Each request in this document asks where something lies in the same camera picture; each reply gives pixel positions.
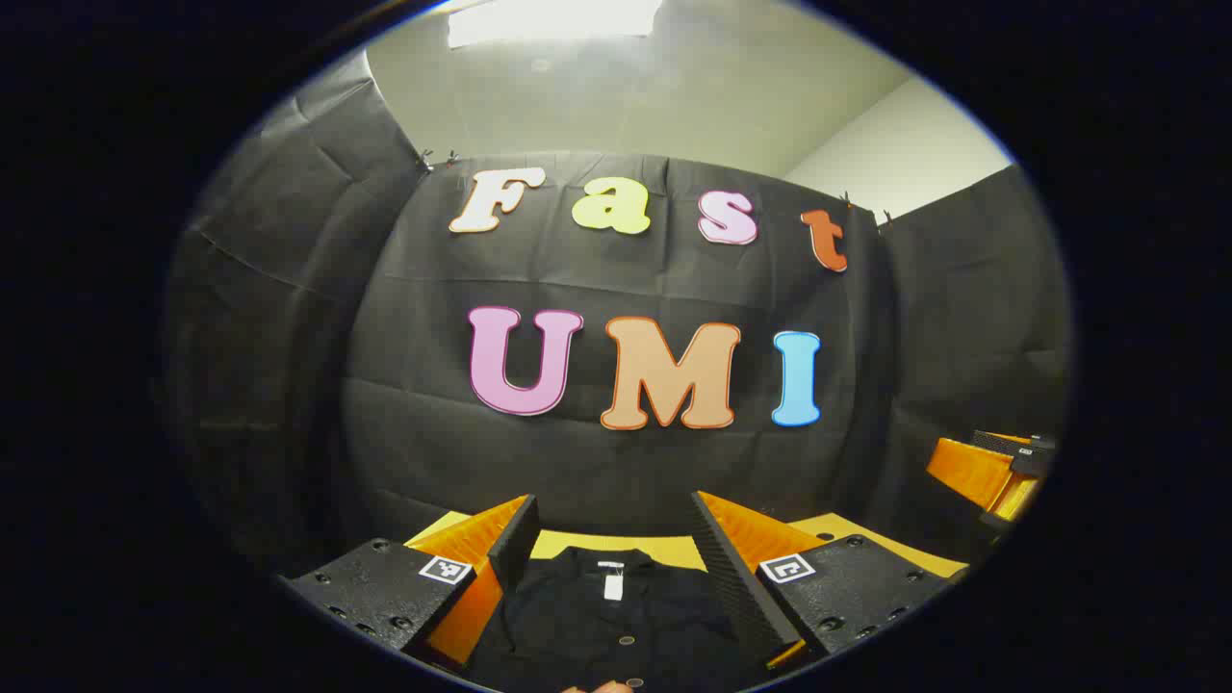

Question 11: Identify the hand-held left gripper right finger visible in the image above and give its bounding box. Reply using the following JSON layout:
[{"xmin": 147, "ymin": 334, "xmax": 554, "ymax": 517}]
[{"xmin": 689, "ymin": 490, "xmax": 956, "ymax": 671}]

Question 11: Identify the black backdrop cloth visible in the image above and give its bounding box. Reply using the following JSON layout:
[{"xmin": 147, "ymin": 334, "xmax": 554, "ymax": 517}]
[{"xmin": 164, "ymin": 48, "xmax": 1074, "ymax": 578}]

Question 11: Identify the black button-up garment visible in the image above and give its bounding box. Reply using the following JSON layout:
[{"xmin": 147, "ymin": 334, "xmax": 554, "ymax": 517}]
[{"xmin": 462, "ymin": 547, "xmax": 771, "ymax": 693}]

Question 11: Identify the ceiling light panel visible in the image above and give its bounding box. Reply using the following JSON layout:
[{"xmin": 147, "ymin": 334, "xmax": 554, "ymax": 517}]
[{"xmin": 448, "ymin": 0, "xmax": 665, "ymax": 49}]

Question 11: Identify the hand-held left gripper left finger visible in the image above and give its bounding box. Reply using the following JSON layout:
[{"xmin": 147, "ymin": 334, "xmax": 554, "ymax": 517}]
[{"xmin": 282, "ymin": 494, "xmax": 542, "ymax": 675}]

